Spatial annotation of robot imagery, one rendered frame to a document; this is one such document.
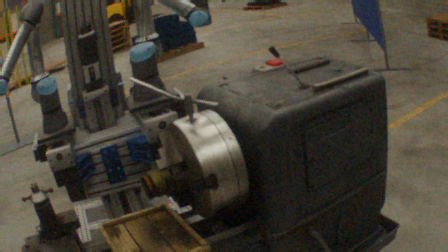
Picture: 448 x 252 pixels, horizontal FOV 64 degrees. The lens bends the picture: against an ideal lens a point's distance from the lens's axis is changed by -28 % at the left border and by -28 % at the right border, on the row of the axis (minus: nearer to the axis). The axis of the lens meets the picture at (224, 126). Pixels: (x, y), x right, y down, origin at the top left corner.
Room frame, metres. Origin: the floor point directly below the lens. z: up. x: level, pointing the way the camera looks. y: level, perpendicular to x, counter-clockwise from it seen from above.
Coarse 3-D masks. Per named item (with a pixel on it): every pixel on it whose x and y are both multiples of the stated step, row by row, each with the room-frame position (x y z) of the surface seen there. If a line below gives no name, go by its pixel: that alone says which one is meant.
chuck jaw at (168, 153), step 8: (168, 128) 1.40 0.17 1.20; (160, 136) 1.38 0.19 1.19; (168, 136) 1.38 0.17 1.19; (160, 144) 1.38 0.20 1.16; (168, 144) 1.36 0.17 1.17; (160, 152) 1.34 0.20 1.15; (168, 152) 1.35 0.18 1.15; (176, 152) 1.35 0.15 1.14; (160, 160) 1.32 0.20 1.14; (168, 160) 1.33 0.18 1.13; (176, 160) 1.33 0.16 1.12; (184, 160) 1.35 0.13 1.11; (160, 168) 1.31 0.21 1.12; (168, 168) 1.34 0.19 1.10
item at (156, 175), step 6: (156, 168) 1.30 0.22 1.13; (150, 174) 1.28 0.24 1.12; (156, 174) 1.27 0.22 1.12; (162, 174) 1.28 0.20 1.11; (168, 174) 1.29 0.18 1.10; (144, 180) 1.26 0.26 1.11; (150, 180) 1.26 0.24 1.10; (156, 180) 1.26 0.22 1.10; (162, 180) 1.26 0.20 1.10; (144, 186) 1.30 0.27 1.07; (150, 186) 1.25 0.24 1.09; (156, 186) 1.25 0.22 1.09; (162, 186) 1.26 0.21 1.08; (150, 192) 1.24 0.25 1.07; (156, 192) 1.25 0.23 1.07; (162, 192) 1.26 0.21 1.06; (168, 192) 1.26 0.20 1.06; (150, 198) 1.26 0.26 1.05
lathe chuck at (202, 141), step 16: (176, 128) 1.33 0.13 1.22; (192, 128) 1.30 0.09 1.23; (208, 128) 1.30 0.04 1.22; (176, 144) 1.36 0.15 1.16; (192, 144) 1.24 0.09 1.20; (208, 144) 1.25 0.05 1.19; (224, 144) 1.26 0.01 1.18; (192, 160) 1.26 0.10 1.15; (208, 160) 1.22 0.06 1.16; (224, 160) 1.23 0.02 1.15; (208, 176) 1.20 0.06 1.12; (224, 176) 1.21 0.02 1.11; (208, 192) 1.19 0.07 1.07; (224, 192) 1.21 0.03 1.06; (192, 208) 1.36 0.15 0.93; (208, 208) 1.22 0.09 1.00
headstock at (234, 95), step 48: (240, 96) 1.42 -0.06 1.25; (288, 96) 1.34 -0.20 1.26; (336, 96) 1.32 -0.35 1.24; (384, 96) 1.44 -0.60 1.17; (240, 144) 1.33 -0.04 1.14; (288, 144) 1.23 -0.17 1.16; (336, 144) 1.31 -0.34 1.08; (384, 144) 1.44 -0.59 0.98; (288, 192) 1.22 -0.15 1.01; (336, 192) 1.32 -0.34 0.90
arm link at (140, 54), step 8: (136, 48) 1.95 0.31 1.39; (144, 48) 1.92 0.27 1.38; (152, 48) 1.93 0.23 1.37; (136, 56) 1.90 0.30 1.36; (144, 56) 1.90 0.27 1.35; (152, 56) 1.92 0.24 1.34; (136, 64) 1.91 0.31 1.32; (144, 64) 1.90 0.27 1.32; (152, 64) 1.92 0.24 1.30; (136, 72) 1.91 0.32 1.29; (144, 72) 1.90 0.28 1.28; (152, 72) 1.91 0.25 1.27
